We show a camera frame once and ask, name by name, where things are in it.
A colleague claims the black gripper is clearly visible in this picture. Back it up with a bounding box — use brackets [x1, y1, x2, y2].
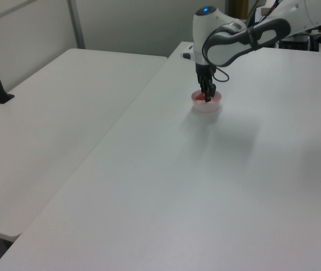
[195, 62, 217, 103]

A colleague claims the pink plastic bowl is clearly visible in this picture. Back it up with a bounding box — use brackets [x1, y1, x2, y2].
[190, 89, 223, 113]

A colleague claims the black electronics unit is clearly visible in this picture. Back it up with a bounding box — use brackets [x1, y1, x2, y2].
[278, 33, 320, 52]

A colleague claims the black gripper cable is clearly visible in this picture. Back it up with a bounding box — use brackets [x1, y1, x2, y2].
[201, 21, 259, 84]

